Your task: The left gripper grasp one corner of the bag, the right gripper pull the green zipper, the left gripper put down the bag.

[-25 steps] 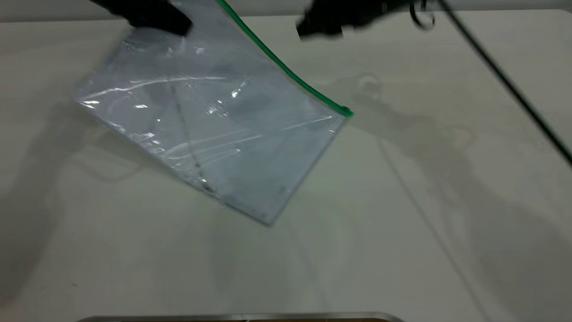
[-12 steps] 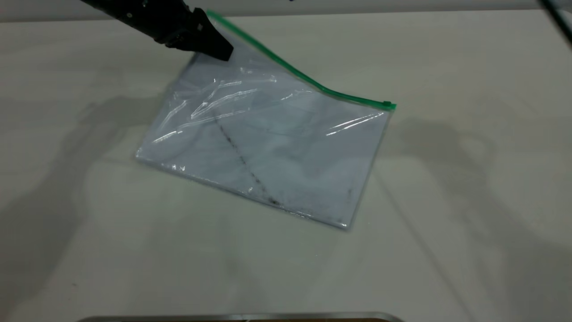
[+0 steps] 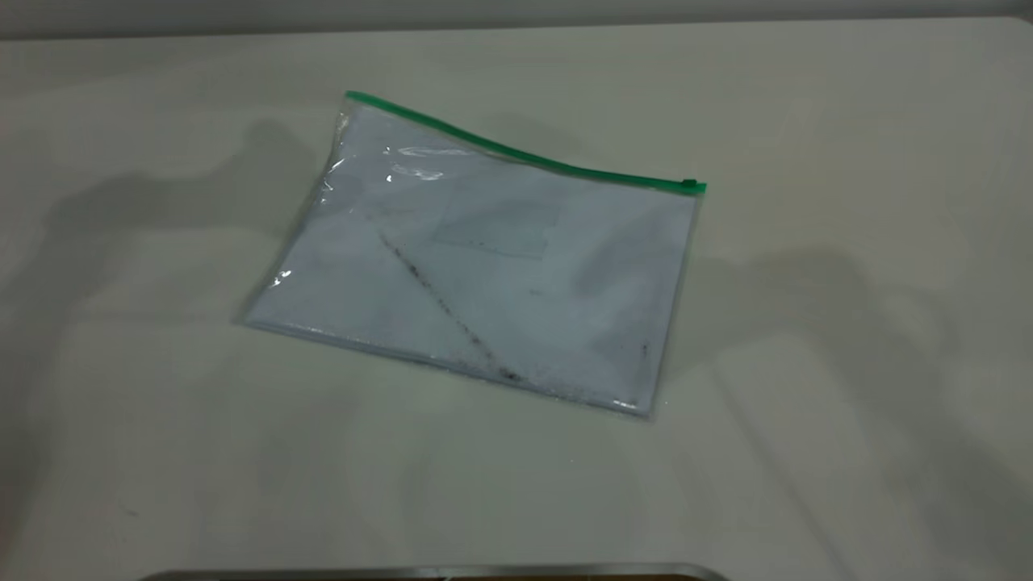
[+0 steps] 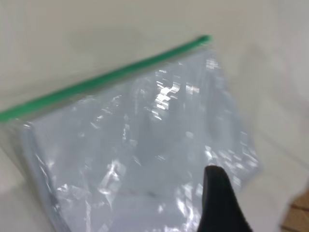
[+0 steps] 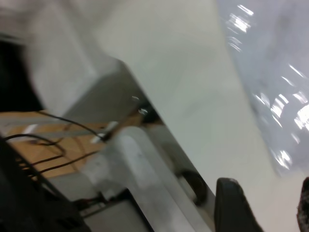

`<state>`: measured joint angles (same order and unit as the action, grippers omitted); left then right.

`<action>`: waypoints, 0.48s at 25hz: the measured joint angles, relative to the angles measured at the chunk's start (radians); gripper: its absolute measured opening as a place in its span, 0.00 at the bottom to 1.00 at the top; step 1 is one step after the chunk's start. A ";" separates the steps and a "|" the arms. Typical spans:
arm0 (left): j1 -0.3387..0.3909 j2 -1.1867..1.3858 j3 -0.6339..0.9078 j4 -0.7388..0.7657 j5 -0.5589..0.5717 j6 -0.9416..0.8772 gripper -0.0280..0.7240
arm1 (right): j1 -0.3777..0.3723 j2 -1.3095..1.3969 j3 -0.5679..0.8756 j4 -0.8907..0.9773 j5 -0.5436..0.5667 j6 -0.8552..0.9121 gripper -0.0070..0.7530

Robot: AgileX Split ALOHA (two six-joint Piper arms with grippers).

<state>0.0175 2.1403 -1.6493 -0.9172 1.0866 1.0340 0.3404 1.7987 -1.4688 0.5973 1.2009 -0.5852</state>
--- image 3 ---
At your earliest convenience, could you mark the clear plastic zipper bag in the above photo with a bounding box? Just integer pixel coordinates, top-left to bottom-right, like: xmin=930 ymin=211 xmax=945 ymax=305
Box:
xmin=236 ymin=90 xmax=709 ymax=423

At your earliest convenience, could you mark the silver metal rim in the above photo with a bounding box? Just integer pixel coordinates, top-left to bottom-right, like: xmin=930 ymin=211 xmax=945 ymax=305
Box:
xmin=137 ymin=562 xmax=731 ymax=581

